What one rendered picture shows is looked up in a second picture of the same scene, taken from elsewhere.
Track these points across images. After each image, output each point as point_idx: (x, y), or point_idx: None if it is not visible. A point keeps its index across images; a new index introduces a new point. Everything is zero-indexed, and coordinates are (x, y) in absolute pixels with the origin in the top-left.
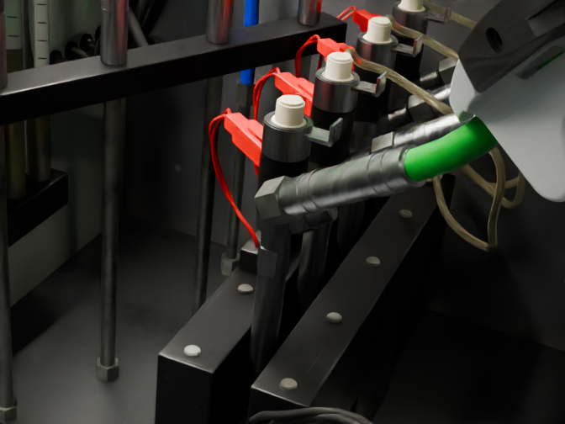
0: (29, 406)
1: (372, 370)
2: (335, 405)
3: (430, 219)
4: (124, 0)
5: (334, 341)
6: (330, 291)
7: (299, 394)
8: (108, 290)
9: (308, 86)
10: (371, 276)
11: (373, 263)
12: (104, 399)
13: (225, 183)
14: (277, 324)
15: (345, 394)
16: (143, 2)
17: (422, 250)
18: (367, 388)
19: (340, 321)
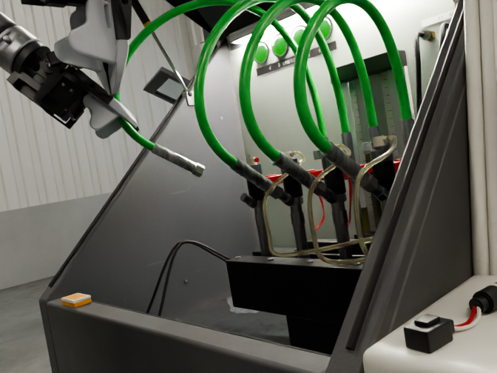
0: None
1: (299, 314)
2: (254, 289)
3: (355, 271)
4: (342, 140)
5: (257, 260)
6: (290, 258)
7: (232, 259)
8: None
9: (309, 169)
10: (299, 262)
11: (307, 260)
12: None
13: (323, 213)
14: (260, 246)
15: (263, 293)
16: None
17: (353, 289)
18: (298, 323)
19: (268, 260)
